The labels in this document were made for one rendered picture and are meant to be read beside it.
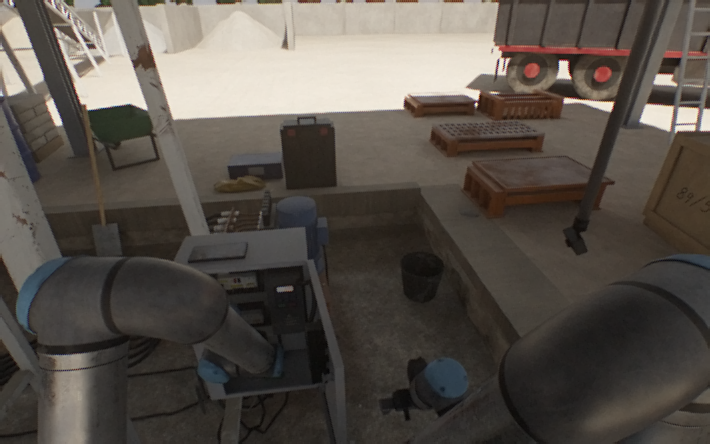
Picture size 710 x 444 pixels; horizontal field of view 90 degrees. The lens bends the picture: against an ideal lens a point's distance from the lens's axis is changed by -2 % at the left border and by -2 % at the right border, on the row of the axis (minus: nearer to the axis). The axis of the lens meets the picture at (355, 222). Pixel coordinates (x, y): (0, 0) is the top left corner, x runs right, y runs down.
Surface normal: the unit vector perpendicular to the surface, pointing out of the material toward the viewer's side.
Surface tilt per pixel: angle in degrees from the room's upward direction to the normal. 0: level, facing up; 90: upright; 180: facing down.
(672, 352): 47
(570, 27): 90
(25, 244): 81
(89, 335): 67
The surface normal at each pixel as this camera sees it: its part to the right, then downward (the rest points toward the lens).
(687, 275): -0.05, -0.90
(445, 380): 0.14, -0.67
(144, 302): 0.44, 0.00
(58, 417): 0.07, -0.05
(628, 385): -0.30, -0.09
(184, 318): 0.61, 0.23
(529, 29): -0.43, 0.45
